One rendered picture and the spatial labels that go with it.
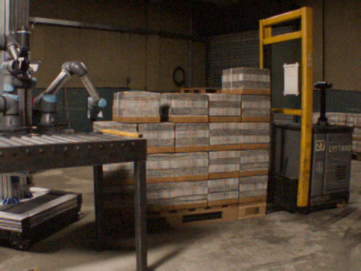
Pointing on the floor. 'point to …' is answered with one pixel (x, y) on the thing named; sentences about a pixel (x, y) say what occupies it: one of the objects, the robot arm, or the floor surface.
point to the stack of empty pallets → (202, 90)
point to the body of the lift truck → (318, 161)
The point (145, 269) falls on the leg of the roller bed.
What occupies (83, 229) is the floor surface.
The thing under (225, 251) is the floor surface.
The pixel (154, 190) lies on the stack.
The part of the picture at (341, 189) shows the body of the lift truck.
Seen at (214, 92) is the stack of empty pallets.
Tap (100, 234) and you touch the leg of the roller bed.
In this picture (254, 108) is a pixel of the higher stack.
